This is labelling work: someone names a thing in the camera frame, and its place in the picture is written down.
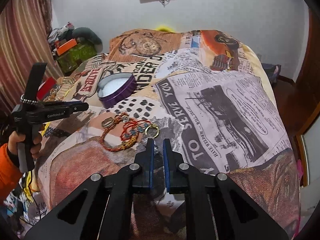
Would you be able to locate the orange jacket left forearm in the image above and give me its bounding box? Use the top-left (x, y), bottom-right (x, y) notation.
top-left (0, 144), bottom-right (22, 205)

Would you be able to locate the left hand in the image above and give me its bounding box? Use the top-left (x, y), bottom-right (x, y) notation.
top-left (7, 132), bottom-right (42, 159)

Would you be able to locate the red flat box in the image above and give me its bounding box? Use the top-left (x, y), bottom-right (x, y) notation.
top-left (37, 77), bottom-right (57, 101)

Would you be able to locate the gold shell pendant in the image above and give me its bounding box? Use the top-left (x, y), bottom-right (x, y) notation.
top-left (101, 117), bottom-right (114, 128)

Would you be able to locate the purple heart-shaped tin box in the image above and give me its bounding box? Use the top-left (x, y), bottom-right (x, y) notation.
top-left (97, 73), bottom-right (137, 109)

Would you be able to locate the orange box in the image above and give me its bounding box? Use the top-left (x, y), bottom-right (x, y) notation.
top-left (56, 38), bottom-right (77, 56)

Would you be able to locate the striped red curtain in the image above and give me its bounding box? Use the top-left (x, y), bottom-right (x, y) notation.
top-left (1, 0), bottom-right (63, 114)

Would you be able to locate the dark grey plush cushion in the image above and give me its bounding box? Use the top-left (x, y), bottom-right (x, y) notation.
top-left (72, 27), bottom-right (102, 45)

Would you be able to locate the newspaper print bedspread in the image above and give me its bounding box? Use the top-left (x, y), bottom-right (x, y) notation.
top-left (36, 29), bottom-right (300, 239)

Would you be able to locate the yellow pillow behind bed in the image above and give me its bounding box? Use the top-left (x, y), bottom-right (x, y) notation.
top-left (155, 25), bottom-right (175, 33)

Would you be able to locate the brown wooden door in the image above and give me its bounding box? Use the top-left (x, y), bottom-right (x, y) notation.
top-left (272, 7), bottom-right (320, 140)

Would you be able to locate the red braided cord bracelet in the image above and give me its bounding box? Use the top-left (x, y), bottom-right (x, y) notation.
top-left (100, 112), bottom-right (141, 153)

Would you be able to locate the red blue beaded bracelet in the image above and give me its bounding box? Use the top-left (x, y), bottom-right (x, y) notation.
top-left (120, 119), bottom-right (153, 143)

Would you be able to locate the gold hoop ring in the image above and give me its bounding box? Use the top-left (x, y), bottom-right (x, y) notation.
top-left (145, 124), bottom-right (160, 138)

